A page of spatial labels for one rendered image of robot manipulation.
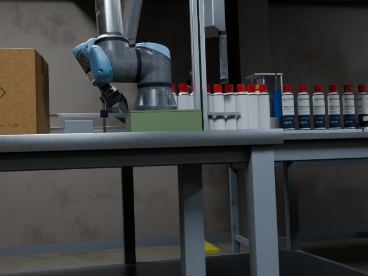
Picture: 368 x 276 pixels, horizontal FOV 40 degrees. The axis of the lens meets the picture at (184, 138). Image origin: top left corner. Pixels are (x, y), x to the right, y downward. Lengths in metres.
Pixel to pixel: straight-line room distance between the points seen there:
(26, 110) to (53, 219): 3.30
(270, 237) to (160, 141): 0.37
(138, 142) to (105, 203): 3.61
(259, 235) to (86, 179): 3.60
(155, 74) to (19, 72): 0.42
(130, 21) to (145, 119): 0.52
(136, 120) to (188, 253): 0.43
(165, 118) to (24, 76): 0.44
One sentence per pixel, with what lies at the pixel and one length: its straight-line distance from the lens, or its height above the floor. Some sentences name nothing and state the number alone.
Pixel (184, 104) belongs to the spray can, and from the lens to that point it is 2.10.
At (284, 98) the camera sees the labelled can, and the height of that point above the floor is 1.02.
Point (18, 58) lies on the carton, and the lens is 1.64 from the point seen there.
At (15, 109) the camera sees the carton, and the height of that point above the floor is 0.93.
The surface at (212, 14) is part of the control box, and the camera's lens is 2.05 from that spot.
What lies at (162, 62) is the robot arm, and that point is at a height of 1.08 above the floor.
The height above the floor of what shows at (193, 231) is 0.55.
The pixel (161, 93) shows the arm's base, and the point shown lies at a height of 0.98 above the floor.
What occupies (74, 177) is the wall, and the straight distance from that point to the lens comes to 4.83.
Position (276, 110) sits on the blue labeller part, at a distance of 2.31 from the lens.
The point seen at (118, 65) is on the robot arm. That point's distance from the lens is 1.63.
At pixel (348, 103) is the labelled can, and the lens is 2.42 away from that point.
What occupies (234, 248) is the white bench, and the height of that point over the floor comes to 0.10.
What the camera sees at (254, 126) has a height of 0.90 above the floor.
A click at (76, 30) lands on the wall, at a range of 5.00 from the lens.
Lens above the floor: 0.74
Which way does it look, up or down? 3 degrees up
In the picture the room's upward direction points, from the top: 2 degrees counter-clockwise
